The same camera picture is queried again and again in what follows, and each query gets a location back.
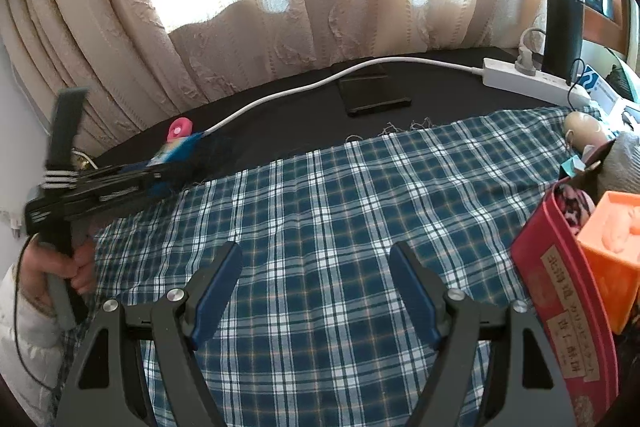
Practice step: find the wooden window sill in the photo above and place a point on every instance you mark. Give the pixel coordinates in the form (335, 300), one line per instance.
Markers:
(607, 29)

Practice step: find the blue plaid cloth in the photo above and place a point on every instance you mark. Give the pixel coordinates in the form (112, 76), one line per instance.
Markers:
(325, 197)

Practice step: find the cream curtain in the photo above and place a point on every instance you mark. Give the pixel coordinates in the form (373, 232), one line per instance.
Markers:
(250, 32)

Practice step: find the beige plastic item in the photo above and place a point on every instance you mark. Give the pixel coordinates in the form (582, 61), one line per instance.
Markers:
(582, 127)

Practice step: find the pink knit glove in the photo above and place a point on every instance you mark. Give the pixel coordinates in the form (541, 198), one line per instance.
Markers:
(575, 207)

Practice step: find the person's left forearm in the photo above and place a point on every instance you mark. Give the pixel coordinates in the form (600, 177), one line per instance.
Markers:
(25, 347)

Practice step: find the orange plastic box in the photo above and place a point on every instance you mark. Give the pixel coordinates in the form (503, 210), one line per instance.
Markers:
(607, 267)

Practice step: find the red rectangular box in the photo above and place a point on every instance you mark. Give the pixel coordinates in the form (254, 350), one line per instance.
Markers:
(555, 282)

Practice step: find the grey and orange knit hat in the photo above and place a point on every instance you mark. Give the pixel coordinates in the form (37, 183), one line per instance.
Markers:
(622, 162)

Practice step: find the pink toy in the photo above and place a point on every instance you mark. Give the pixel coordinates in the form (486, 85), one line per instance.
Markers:
(180, 129)

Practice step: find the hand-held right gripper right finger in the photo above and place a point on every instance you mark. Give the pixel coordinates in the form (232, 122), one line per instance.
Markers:
(415, 302)

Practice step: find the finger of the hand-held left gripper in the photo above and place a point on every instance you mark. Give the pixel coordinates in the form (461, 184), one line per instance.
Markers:
(155, 179)

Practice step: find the black phone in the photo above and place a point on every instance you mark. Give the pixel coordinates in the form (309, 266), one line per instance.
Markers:
(372, 94)

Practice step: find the small teal cup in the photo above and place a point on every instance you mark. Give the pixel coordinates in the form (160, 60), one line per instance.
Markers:
(608, 6)

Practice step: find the black thermos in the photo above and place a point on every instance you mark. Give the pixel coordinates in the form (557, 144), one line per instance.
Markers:
(562, 32)

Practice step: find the grey plug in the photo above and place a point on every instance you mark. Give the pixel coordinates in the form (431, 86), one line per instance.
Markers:
(525, 63)

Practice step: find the white power strip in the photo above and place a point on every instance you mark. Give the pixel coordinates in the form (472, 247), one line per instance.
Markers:
(500, 74)

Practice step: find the person's left hand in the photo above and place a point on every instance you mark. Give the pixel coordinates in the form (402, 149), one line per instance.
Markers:
(82, 272)

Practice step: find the blue and white box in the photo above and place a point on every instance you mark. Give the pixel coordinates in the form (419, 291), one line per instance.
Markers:
(597, 83)

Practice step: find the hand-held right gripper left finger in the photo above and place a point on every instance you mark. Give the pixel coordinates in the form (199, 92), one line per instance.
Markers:
(215, 297)

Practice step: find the teal clip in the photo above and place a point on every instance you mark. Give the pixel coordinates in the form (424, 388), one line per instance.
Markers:
(573, 167)

